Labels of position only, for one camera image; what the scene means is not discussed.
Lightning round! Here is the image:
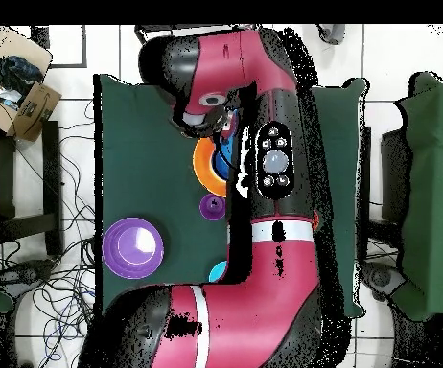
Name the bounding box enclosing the dark blue bowl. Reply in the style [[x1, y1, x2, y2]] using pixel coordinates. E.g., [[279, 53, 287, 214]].
[[211, 147, 233, 182]]

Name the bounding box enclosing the person's right foot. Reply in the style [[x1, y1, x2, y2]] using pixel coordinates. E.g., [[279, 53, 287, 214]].
[[315, 24, 346, 46]]

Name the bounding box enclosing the printed cardboard box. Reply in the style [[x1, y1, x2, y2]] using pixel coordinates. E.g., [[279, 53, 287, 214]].
[[0, 80, 62, 142]]

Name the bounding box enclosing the dark green table cloth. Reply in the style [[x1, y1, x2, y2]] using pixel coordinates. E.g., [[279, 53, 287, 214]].
[[94, 74, 368, 318]]

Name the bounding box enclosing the yellow bowl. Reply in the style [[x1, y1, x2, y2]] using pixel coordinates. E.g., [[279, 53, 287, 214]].
[[192, 137, 229, 199]]

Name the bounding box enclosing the black metal frame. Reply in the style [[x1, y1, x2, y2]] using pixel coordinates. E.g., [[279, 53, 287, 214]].
[[133, 23, 263, 74]]

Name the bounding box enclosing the tangle of floor cables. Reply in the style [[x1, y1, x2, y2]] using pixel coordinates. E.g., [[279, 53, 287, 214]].
[[0, 99, 100, 368]]

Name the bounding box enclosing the dark blue bag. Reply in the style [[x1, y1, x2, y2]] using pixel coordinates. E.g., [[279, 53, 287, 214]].
[[0, 53, 44, 97]]

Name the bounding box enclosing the purple cup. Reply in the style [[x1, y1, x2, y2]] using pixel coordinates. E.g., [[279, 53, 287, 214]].
[[198, 193, 227, 222]]

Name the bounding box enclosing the black wooden bench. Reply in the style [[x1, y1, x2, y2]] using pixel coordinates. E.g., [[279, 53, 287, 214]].
[[0, 120, 64, 257]]

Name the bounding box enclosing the small light blue bowl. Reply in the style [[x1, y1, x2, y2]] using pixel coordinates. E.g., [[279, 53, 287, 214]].
[[208, 260, 229, 284]]

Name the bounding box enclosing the plain cardboard box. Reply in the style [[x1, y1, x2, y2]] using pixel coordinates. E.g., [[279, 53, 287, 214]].
[[0, 26, 53, 74]]

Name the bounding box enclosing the black pedestal leg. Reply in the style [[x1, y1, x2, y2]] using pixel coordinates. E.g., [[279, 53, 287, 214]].
[[0, 258, 58, 296], [361, 260, 408, 302]]

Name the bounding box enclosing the purple bowl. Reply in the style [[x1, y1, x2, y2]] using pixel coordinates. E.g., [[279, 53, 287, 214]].
[[102, 217, 166, 281]]

